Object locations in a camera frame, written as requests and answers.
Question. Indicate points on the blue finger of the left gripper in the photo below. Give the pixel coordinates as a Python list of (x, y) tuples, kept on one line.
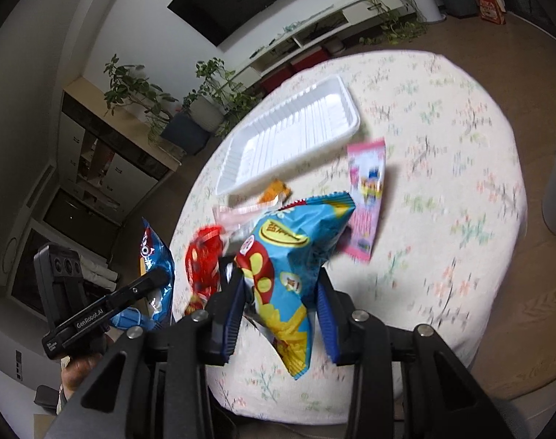
[(132, 317)]

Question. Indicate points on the potted plant white pot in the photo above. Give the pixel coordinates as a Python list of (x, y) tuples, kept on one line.
[(220, 89)]

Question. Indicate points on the blue oreo snack bag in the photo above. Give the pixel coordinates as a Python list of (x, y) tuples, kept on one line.
[(156, 260)]

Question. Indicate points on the pink cartoon snack pack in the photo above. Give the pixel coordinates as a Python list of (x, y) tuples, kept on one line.
[(366, 169)]

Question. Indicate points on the potted plant dark pot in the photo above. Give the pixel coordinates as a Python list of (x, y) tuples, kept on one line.
[(171, 128)]

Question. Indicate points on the wooden shelf cabinet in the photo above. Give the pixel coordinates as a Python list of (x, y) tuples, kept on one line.
[(104, 158)]

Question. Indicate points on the blue yellow chip bag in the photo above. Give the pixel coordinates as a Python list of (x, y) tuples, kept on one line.
[(281, 260)]

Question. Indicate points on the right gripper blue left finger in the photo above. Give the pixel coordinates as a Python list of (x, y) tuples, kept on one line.
[(226, 310)]

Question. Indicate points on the white plastic tray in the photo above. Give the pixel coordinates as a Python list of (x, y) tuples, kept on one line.
[(314, 120)]

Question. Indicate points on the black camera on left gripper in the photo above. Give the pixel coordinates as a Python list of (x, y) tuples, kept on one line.
[(59, 280)]

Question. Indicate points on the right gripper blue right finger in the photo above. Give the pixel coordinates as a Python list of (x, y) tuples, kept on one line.
[(334, 308)]

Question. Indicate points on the orange snack bar wrapper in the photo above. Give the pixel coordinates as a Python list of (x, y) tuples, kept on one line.
[(276, 189)]

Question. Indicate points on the red paper bag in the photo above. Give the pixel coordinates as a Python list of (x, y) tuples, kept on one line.
[(490, 11)]

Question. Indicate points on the white tv console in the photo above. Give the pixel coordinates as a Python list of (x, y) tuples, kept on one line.
[(322, 26)]

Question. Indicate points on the pale pink snack pack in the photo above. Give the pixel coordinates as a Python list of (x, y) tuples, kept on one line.
[(231, 220)]

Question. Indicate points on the person left hand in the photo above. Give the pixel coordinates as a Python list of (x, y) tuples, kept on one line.
[(74, 371)]

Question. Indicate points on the red snack bag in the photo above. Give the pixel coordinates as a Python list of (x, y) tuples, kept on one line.
[(202, 268)]

